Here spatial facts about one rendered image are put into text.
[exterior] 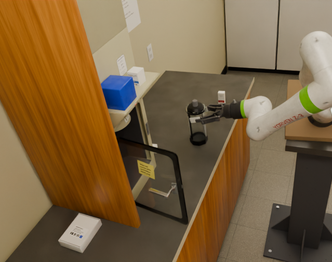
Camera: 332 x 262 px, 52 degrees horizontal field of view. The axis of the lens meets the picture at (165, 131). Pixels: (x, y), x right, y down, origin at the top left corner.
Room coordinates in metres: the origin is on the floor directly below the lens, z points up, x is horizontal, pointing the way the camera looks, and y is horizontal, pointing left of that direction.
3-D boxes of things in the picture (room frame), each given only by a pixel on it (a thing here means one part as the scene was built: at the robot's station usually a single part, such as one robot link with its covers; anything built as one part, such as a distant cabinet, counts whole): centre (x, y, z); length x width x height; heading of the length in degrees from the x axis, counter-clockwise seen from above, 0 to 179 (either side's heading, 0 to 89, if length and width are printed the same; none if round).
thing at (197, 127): (1.54, -0.18, 1.06); 0.11 x 0.11 x 0.21
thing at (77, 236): (1.02, 0.45, 0.96); 0.16 x 0.12 x 0.04; 150
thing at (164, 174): (1.02, 0.10, 1.19); 0.30 x 0.01 x 0.40; 53
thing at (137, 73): (1.27, 0.08, 1.54); 0.05 x 0.05 x 0.06; 55
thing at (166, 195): (0.95, 0.06, 1.20); 0.10 x 0.05 x 0.03; 53
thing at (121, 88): (1.14, 0.15, 1.56); 0.10 x 0.10 x 0.09; 60
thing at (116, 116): (1.22, 0.11, 1.46); 0.32 x 0.12 x 0.10; 150
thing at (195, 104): (1.54, -0.18, 1.18); 0.09 x 0.09 x 0.07
